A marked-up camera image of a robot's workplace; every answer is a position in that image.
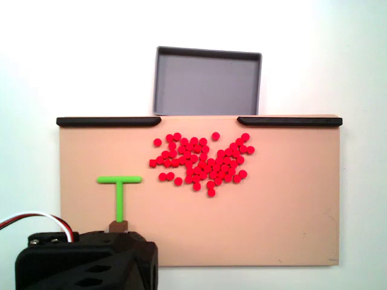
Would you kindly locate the beige board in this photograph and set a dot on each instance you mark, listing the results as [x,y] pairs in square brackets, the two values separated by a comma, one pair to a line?
[272,211]

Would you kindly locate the grey tray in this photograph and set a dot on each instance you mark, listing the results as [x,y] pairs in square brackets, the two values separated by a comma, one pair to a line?
[207,84]

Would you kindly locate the red cylinder piece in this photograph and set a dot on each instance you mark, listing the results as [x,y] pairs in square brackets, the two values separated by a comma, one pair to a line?
[239,141]
[152,163]
[189,147]
[227,160]
[165,154]
[170,175]
[233,164]
[170,138]
[250,149]
[187,154]
[189,179]
[182,159]
[242,173]
[196,178]
[178,181]
[237,179]
[173,153]
[233,146]
[240,159]
[208,168]
[216,167]
[189,164]
[205,149]
[184,141]
[162,176]
[202,141]
[196,186]
[225,167]
[157,142]
[228,178]
[160,160]
[197,170]
[202,164]
[210,162]
[213,174]
[232,171]
[203,156]
[228,152]
[219,160]
[190,172]
[177,135]
[166,163]
[172,146]
[221,174]
[204,174]
[181,149]
[215,135]
[175,163]
[236,153]
[211,191]
[218,180]
[245,136]
[242,148]
[197,148]
[193,158]
[210,183]
[194,140]
[221,153]

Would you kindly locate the black bumper strip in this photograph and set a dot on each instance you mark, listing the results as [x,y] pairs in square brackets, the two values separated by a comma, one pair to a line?
[290,121]
[106,121]

